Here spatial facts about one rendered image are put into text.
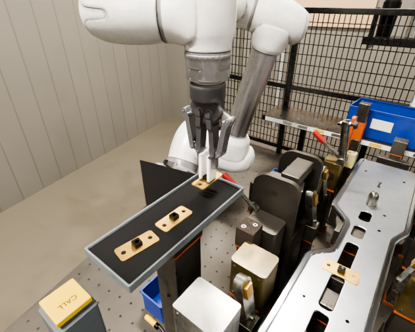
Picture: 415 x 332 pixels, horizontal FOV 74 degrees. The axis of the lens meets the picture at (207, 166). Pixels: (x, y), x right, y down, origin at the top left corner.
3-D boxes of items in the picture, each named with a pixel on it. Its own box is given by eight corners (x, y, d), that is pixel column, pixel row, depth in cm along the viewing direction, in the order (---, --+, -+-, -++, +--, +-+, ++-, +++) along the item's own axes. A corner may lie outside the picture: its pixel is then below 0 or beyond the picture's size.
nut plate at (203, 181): (203, 190, 65) (203, 186, 64) (190, 184, 67) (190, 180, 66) (222, 174, 71) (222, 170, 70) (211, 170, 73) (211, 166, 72)
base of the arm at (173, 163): (148, 162, 126) (152, 151, 127) (174, 174, 145) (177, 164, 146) (180, 170, 117) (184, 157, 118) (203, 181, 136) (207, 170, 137)
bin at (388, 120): (415, 150, 118) (427, 122, 111) (342, 130, 136) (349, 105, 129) (422, 138, 128) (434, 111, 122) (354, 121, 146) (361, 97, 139)
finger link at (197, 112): (200, 110, 58) (195, 108, 59) (197, 155, 64) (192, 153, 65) (211, 105, 61) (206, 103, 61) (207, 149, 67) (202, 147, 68)
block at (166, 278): (182, 350, 81) (172, 240, 58) (163, 332, 85) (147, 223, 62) (203, 323, 88) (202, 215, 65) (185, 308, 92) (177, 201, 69)
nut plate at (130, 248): (122, 263, 52) (121, 258, 51) (113, 251, 54) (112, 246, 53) (160, 240, 56) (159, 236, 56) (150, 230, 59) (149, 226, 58)
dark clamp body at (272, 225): (259, 324, 88) (275, 236, 68) (228, 302, 94) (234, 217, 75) (270, 307, 93) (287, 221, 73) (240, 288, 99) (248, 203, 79)
